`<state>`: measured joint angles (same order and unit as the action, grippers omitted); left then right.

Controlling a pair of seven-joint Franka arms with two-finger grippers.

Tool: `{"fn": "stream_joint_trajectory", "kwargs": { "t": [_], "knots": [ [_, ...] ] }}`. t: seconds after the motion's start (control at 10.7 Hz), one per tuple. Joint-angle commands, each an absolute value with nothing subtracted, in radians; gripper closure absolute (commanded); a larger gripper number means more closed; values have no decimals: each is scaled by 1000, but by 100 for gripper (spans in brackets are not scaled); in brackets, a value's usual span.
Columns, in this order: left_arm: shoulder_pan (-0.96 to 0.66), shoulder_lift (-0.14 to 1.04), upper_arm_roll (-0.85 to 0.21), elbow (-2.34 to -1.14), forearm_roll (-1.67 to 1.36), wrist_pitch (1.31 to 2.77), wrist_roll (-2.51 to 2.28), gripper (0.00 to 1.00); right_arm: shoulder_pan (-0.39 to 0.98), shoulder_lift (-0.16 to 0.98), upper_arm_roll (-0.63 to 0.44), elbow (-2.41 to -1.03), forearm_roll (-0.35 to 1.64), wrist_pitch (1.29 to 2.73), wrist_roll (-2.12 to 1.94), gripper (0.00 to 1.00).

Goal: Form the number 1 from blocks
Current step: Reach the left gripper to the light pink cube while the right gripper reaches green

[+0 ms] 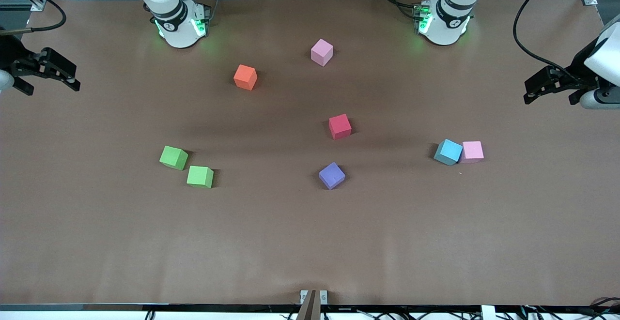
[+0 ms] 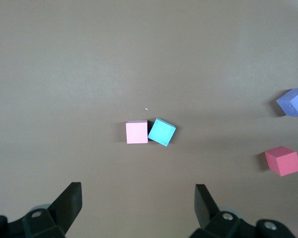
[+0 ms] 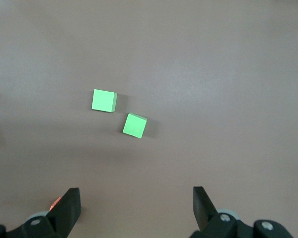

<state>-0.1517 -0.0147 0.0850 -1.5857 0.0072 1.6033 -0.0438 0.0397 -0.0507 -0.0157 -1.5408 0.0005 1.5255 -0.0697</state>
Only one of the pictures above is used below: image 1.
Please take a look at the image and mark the green foam cube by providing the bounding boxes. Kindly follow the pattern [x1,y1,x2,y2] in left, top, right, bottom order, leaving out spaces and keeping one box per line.
[186,165,215,189]
[159,145,189,171]

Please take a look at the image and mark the red foam cube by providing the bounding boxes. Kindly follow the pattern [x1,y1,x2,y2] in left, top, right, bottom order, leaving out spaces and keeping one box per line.
[328,113,353,140]

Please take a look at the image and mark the pink foam cube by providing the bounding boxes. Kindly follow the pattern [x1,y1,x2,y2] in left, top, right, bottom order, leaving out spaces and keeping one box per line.
[458,141,485,164]
[310,38,334,67]

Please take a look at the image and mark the purple foam cube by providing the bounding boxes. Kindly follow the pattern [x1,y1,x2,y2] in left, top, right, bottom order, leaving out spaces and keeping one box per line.
[318,162,346,191]

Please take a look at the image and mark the blue foam cube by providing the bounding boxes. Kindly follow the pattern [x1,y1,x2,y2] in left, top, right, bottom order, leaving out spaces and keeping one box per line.
[433,138,464,167]

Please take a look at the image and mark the orange foam cube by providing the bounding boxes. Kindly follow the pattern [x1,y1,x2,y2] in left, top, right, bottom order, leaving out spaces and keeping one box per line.
[233,64,258,91]

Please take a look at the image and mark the large table cover sheet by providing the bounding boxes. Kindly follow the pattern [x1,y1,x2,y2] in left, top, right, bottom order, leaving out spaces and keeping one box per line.
[0,0,620,306]

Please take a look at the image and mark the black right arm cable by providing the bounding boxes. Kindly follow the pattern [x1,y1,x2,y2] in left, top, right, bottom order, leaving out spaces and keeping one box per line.
[0,0,67,35]

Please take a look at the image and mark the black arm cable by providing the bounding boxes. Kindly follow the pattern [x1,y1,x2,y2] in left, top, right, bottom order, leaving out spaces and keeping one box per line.
[512,0,589,81]
[0,0,67,35]

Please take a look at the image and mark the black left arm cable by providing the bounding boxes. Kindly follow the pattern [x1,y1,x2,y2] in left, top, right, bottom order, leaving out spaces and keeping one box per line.
[512,0,589,81]

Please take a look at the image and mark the black cable bundle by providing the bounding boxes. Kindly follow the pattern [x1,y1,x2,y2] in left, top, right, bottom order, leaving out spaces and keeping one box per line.
[521,297,620,320]

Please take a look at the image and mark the small metal bracket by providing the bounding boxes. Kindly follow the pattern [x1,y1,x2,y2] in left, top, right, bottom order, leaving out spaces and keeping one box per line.
[300,290,328,305]

